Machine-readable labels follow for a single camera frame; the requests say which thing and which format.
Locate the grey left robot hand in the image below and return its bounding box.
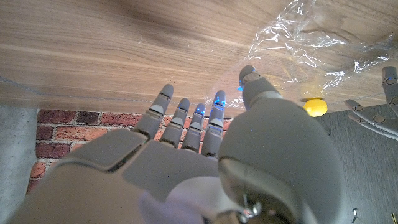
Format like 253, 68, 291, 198
344, 65, 398, 141

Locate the red brick print backdrop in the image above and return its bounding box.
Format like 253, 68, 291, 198
26, 108, 234, 195

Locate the clear plastic wrap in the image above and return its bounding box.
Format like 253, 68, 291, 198
203, 0, 398, 110

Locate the yellow lemon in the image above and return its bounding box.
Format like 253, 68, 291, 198
303, 98, 328, 118

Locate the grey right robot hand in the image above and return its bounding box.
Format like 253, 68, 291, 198
6, 64, 346, 224

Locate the dark door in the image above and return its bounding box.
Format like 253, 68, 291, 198
315, 104, 398, 224

